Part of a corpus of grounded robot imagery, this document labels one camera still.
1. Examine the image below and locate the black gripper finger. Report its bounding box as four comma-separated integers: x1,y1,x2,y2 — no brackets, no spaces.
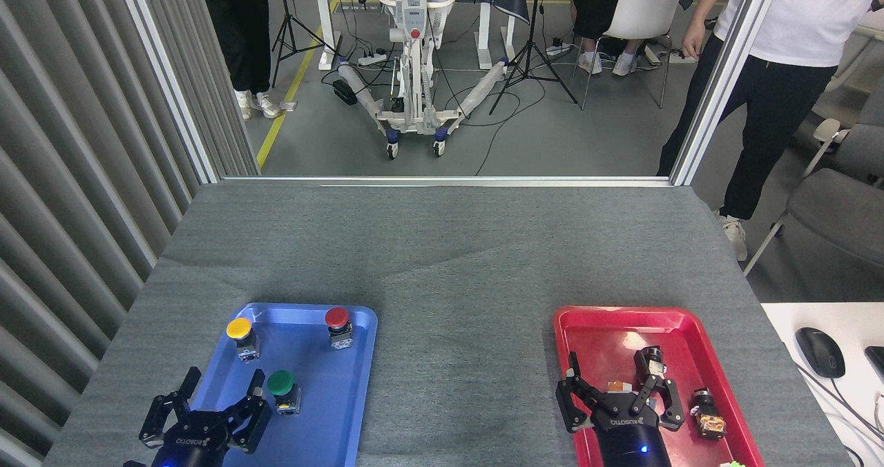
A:
225,369,273,454
556,352,610,434
139,367,202,448
630,374,686,432

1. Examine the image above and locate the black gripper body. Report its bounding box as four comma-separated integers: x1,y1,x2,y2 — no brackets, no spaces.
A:
592,397,675,467
151,414,233,467

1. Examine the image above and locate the green push button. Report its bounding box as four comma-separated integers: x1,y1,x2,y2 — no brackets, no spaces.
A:
267,370,302,416

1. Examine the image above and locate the yellow push button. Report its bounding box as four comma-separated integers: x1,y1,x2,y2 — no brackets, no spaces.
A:
227,317,261,362

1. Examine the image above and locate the red push button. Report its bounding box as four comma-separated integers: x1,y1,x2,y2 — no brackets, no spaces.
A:
325,307,354,351

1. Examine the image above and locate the red plastic tray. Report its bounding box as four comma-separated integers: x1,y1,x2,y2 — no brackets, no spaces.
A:
553,306,765,467

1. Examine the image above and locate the blue plastic tray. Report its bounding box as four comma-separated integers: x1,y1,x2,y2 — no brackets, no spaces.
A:
168,303,378,467

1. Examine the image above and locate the white side table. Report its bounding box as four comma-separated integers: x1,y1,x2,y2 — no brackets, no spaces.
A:
761,303,884,467

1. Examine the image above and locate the black computer mouse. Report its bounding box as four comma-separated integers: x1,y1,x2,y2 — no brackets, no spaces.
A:
796,327,846,379

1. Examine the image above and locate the grey felt table cover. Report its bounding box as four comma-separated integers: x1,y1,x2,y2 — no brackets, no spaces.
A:
43,180,854,467

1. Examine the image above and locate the grey chair with white armrest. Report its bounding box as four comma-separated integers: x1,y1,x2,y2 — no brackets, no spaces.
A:
801,84,884,190

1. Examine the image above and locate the black tripod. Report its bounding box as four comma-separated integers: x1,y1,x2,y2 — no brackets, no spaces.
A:
489,0,579,115
271,0,339,88

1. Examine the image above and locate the white stand on wheels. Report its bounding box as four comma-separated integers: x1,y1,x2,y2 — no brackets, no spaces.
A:
336,0,510,159

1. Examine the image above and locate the black knob switch orange base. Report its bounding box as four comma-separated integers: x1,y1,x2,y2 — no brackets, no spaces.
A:
692,388,727,441

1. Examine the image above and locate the silver horizontal rail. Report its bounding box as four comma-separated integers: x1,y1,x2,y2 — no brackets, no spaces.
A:
220,174,675,189

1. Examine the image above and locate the silver post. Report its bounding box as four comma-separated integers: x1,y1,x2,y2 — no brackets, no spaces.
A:
671,0,785,186

